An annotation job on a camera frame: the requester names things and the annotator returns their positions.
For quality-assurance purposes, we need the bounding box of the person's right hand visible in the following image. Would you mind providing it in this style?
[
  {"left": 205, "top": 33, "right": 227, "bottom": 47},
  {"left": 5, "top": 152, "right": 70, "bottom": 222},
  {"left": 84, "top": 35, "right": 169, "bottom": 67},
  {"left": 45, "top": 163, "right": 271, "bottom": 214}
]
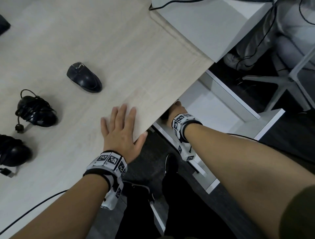
[{"left": 167, "top": 99, "right": 189, "bottom": 126}]

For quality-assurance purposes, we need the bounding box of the person's left hand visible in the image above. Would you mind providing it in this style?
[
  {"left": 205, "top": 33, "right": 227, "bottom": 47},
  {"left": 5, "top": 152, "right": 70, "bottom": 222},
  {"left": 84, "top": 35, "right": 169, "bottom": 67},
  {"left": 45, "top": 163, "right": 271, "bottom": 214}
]
[{"left": 100, "top": 103, "right": 149, "bottom": 165}]

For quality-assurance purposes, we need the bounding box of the white drawer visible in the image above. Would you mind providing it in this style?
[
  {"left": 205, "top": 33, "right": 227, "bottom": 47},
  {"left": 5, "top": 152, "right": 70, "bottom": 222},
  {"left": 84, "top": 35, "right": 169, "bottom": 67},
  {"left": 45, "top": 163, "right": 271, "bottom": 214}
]
[{"left": 151, "top": 70, "right": 286, "bottom": 195}]

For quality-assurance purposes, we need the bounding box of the black wireless mouse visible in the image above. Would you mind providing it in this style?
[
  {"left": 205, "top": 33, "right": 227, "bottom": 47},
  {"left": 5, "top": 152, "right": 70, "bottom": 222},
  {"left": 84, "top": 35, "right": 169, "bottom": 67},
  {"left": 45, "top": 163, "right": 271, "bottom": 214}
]
[{"left": 66, "top": 62, "right": 103, "bottom": 94}]

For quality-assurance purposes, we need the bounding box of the black wired mouse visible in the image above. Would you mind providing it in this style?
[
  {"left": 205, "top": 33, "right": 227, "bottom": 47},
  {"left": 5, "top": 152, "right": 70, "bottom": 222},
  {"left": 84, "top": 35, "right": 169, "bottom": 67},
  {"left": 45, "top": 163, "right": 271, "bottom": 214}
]
[
  {"left": 14, "top": 89, "right": 59, "bottom": 133},
  {"left": 0, "top": 134, "right": 34, "bottom": 178}
]

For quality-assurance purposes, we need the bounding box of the person's left forearm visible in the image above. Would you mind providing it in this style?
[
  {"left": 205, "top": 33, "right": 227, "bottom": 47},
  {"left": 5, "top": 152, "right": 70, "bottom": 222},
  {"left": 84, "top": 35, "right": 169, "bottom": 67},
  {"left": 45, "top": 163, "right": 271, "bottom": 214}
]
[{"left": 10, "top": 173, "right": 110, "bottom": 239}]

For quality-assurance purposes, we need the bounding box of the person's right forearm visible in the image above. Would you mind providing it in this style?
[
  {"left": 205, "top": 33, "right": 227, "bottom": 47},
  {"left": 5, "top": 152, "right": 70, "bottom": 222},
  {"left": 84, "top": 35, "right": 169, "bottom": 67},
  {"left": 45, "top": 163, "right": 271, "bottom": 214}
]
[{"left": 183, "top": 123, "right": 315, "bottom": 239}]

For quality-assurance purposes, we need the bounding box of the person's left leg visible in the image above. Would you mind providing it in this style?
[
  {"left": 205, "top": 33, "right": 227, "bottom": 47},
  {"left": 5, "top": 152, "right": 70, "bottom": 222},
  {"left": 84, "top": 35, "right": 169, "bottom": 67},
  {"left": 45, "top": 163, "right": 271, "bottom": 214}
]
[{"left": 115, "top": 192, "right": 166, "bottom": 239}]

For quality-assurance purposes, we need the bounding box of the person's right leg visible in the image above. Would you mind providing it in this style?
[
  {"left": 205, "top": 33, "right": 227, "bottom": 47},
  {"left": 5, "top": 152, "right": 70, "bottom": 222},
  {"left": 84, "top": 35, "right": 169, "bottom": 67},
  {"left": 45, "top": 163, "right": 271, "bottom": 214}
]
[{"left": 161, "top": 170, "right": 237, "bottom": 239}]

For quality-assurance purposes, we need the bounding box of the right wrist marker band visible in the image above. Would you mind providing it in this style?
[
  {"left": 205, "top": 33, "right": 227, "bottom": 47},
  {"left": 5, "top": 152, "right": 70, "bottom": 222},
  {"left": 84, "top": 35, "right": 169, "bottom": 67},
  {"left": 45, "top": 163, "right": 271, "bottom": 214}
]
[{"left": 171, "top": 113, "right": 203, "bottom": 143}]

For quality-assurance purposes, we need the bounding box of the black shoe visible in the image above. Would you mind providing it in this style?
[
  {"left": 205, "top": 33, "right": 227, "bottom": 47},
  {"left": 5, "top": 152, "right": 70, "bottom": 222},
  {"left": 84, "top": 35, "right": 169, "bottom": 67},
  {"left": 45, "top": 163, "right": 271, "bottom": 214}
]
[
  {"left": 164, "top": 154, "right": 179, "bottom": 175},
  {"left": 121, "top": 181, "right": 156, "bottom": 205}
]

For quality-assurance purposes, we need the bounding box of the large white box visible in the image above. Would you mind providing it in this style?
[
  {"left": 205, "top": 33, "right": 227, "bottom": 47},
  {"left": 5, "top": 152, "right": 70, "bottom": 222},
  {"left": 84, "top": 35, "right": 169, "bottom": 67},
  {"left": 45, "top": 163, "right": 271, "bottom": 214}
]
[{"left": 150, "top": 0, "right": 274, "bottom": 63}]

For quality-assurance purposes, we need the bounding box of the white chair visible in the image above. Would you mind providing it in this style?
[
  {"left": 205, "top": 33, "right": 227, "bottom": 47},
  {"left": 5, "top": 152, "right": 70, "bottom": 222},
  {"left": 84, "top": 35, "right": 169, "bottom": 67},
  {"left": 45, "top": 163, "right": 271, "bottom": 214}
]
[{"left": 242, "top": 47, "right": 315, "bottom": 113}]

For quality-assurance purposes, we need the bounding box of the black power strip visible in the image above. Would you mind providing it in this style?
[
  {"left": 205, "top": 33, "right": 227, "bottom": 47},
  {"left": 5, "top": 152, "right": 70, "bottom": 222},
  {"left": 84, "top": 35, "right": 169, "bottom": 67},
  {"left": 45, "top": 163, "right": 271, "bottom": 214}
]
[{"left": 0, "top": 14, "right": 11, "bottom": 36}]

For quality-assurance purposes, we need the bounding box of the dark olive shirt sleeve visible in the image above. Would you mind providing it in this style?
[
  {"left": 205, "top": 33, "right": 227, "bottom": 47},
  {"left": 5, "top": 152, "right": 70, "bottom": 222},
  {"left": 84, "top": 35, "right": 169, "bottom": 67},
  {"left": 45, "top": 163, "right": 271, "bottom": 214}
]
[{"left": 280, "top": 184, "right": 315, "bottom": 239}]

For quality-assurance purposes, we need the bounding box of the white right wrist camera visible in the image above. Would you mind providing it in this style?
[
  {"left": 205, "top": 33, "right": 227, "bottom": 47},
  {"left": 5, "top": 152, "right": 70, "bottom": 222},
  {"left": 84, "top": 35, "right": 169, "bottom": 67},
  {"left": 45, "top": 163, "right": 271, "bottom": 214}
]
[{"left": 176, "top": 141, "right": 197, "bottom": 162}]

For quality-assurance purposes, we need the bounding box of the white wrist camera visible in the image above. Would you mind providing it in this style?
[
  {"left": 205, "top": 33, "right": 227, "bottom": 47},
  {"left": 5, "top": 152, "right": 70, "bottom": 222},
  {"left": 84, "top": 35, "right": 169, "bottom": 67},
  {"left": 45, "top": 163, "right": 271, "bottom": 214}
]
[
  {"left": 101, "top": 181, "right": 125, "bottom": 211},
  {"left": 176, "top": 141, "right": 197, "bottom": 162}
]

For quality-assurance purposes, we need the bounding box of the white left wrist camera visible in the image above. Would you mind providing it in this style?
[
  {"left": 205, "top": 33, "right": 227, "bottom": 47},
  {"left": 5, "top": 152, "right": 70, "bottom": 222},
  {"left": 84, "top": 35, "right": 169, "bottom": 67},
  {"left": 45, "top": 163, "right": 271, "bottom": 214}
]
[{"left": 101, "top": 181, "right": 125, "bottom": 211}]

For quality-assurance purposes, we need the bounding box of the thin black cable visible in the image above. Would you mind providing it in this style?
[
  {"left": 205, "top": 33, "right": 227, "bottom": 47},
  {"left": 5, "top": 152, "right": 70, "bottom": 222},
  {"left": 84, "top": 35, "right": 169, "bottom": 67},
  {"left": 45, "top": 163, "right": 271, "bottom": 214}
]
[{"left": 149, "top": 0, "right": 205, "bottom": 11}]

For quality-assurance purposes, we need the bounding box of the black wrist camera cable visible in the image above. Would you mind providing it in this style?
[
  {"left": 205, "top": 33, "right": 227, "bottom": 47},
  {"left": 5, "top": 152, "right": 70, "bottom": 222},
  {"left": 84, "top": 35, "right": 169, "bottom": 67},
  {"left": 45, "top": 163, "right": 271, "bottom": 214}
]
[{"left": 0, "top": 189, "right": 70, "bottom": 236}]

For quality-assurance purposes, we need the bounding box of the long black cable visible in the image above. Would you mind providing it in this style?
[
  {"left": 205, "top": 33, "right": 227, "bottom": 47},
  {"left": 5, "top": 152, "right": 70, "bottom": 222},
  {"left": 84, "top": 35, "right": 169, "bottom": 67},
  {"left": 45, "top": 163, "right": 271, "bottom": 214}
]
[{"left": 298, "top": 0, "right": 315, "bottom": 26}]

